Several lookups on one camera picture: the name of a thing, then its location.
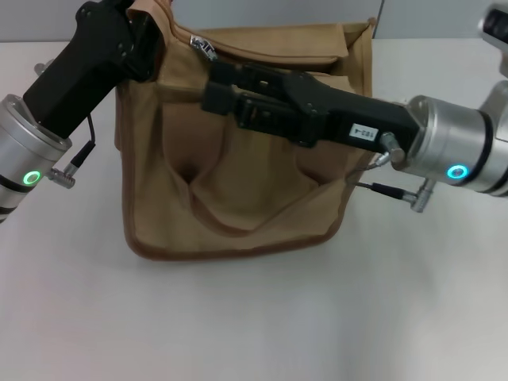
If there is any khaki canvas food bag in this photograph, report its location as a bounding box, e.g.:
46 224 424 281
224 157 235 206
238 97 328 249
114 0 376 263

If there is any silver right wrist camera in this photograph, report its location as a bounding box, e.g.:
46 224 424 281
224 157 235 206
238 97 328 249
478 3 508 80

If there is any gripper cable with plugs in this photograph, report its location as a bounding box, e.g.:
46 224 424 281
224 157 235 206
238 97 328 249
344 133 437 214
49 114 99 190

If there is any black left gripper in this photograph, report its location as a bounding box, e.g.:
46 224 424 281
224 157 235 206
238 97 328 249
21 0 164 140

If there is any right gripper cable with plugs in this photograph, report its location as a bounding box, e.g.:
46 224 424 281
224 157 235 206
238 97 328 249
344 133 437 214

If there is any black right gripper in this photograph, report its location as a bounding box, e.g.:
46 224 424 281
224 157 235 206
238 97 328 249
201 61 421 155

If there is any silver metal zipper pull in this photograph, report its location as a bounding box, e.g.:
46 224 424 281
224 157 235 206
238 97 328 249
190 34 218 60

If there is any left gripper cable with plugs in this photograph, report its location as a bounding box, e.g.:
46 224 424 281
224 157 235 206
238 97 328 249
49 114 99 190

